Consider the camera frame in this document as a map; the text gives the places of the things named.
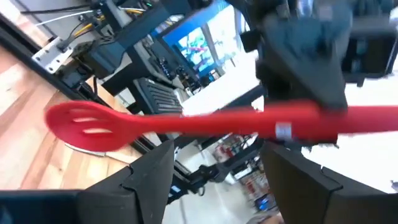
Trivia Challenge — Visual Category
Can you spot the red slotted silicone spoon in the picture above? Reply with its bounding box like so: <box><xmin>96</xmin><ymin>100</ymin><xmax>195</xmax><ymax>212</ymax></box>
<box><xmin>44</xmin><ymin>99</ymin><xmax>398</xmax><ymax>154</ymax></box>

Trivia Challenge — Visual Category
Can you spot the black keyboard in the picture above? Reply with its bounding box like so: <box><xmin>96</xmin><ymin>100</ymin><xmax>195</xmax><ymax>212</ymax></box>
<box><xmin>129</xmin><ymin>77</ymin><xmax>185</xmax><ymax>116</ymax></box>

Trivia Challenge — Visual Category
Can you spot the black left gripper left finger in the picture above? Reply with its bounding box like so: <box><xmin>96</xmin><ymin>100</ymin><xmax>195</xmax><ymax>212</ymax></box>
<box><xmin>77</xmin><ymin>139</ymin><xmax>175</xmax><ymax>224</ymax></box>

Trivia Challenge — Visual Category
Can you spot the black power box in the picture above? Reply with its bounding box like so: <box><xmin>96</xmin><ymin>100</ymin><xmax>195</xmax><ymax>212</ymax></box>
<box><xmin>82</xmin><ymin>40</ymin><xmax>127</xmax><ymax>78</ymax></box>

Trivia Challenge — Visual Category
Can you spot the white cable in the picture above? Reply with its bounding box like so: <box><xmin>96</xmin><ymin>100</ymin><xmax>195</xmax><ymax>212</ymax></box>
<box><xmin>34</xmin><ymin>9</ymin><xmax>96</xmax><ymax>27</ymax></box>

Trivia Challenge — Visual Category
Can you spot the computer monitor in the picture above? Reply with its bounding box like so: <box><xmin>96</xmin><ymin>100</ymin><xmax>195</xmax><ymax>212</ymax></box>
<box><xmin>157</xmin><ymin>0</ymin><xmax>261</xmax><ymax>80</ymax></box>

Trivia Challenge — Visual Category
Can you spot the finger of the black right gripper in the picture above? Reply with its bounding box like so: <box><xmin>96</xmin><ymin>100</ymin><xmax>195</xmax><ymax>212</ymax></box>
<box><xmin>256</xmin><ymin>29</ymin><xmax>349</xmax><ymax>108</ymax></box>

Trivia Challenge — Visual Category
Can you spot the silver metal frame bracket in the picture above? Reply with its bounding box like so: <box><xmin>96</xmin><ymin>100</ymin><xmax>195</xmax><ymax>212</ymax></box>
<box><xmin>30</xmin><ymin>36</ymin><xmax>75</xmax><ymax>75</ymax></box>

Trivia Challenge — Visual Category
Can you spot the yellow cable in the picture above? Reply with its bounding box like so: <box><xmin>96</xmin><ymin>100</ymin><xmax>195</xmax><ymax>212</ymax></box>
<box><xmin>73</xmin><ymin>7</ymin><xmax>144</xmax><ymax>38</ymax></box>

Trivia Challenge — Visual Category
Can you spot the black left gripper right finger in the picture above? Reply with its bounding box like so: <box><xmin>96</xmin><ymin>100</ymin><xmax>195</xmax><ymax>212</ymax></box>
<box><xmin>261</xmin><ymin>142</ymin><xmax>393</xmax><ymax>224</ymax></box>

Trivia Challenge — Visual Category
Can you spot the shelf with red bins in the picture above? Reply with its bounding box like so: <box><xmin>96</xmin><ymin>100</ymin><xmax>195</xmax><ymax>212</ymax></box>
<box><xmin>214</xmin><ymin>136</ymin><xmax>277</xmax><ymax>212</ymax></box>

